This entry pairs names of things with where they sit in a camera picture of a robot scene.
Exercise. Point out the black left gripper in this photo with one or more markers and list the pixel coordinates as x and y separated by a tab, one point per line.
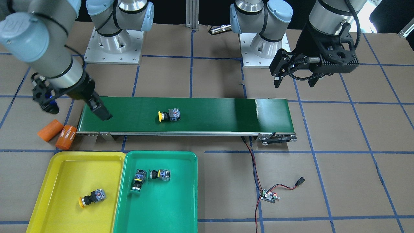
303	42

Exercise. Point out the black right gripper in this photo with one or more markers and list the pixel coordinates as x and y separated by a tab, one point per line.
82	89

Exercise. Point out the plain orange cylinder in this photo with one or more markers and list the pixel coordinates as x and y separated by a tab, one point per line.
50	130

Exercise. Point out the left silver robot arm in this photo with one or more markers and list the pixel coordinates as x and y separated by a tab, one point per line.
271	20

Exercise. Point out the green conveyor belt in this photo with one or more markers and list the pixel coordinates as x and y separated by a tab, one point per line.
267	120

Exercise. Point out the yellow plastic tray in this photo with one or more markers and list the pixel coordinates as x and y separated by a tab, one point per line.
69	176

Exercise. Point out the green plastic tray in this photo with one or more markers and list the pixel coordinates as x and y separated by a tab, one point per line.
161	206

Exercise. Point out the small green controller board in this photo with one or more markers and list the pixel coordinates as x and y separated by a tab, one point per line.
269	196

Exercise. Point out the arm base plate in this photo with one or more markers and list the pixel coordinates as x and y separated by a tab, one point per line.
266	53
124	48

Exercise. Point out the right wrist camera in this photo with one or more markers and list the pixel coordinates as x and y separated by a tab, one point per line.
43	94

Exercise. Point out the aluminium frame post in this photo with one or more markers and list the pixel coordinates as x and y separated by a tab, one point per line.
192	14

